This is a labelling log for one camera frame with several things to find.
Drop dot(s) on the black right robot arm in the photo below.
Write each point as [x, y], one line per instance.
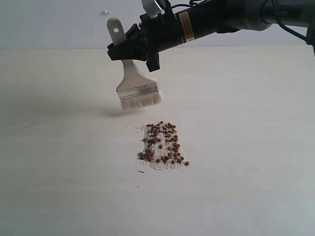
[201, 18]

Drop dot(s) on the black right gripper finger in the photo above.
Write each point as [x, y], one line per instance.
[135, 35]
[127, 50]

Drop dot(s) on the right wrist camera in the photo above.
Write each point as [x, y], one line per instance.
[155, 7]

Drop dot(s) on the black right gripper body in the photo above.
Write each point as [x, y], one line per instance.
[160, 33]

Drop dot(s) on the brown pellets and rice pile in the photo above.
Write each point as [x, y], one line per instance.
[161, 146]

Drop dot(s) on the wide white bristle paintbrush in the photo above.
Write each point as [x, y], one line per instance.
[135, 90]

